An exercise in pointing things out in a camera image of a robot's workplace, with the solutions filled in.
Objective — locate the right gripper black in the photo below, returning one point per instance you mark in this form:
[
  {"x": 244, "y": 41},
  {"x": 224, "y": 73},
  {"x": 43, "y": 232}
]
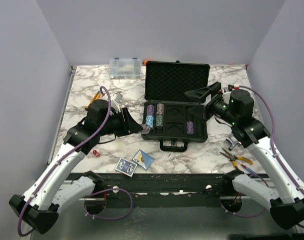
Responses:
[{"x": 203, "y": 93}]

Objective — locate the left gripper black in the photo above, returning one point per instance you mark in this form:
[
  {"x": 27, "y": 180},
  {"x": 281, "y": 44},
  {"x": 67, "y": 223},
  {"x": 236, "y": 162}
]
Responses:
[{"x": 129, "y": 126}]

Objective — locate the blue tan 10 chip stack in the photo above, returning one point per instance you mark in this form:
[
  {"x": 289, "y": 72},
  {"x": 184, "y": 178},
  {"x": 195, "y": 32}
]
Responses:
[{"x": 145, "y": 128}]

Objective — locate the purple 500 chip stack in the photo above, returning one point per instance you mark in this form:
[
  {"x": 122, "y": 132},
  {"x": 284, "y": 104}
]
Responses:
[{"x": 190, "y": 127}]

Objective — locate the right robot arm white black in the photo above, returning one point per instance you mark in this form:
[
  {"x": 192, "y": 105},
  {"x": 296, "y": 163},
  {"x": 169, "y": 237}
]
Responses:
[{"x": 285, "y": 202}]

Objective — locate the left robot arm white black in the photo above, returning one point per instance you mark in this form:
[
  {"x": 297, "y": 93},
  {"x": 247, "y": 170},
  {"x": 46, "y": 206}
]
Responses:
[{"x": 42, "y": 203}]

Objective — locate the black poker set case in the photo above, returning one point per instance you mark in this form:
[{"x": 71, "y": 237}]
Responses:
[{"x": 166, "y": 83}]

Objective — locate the light blue chip stack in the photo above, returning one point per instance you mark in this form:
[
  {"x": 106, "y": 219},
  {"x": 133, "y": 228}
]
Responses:
[{"x": 150, "y": 121}]

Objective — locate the purple chip stack back left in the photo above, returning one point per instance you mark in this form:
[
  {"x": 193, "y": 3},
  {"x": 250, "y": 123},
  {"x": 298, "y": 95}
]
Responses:
[{"x": 150, "y": 110}]

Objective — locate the dark green chip stack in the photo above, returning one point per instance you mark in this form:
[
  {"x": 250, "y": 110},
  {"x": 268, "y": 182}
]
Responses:
[{"x": 159, "y": 121}]

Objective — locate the ace of spades card deck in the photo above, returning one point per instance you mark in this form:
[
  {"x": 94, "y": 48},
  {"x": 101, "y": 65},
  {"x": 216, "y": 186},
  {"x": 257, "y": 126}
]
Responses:
[{"x": 143, "y": 159}]

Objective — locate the blue back card deck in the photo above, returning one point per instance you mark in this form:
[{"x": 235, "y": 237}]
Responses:
[{"x": 126, "y": 167}]

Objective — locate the red dice pair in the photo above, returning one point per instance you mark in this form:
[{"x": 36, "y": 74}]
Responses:
[{"x": 96, "y": 153}]

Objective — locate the silver metal clamp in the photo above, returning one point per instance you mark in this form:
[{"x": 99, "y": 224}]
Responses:
[{"x": 232, "y": 142}]

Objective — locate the yellow black utility knife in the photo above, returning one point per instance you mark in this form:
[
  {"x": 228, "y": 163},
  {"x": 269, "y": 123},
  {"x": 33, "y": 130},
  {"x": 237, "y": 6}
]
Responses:
[{"x": 95, "y": 97}]

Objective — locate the clear plastic organizer box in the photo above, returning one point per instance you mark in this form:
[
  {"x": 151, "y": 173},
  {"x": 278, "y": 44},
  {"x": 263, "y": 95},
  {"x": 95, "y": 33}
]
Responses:
[{"x": 125, "y": 68}]

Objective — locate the red blue screwdriver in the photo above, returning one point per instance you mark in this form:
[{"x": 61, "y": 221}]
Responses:
[{"x": 249, "y": 170}]

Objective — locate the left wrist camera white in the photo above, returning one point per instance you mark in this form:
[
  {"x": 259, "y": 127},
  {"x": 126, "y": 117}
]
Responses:
[{"x": 116, "y": 99}]

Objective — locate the yellow handled pliers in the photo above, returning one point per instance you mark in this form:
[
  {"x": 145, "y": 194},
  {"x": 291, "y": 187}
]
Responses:
[{"x": 232, "y": 158}]

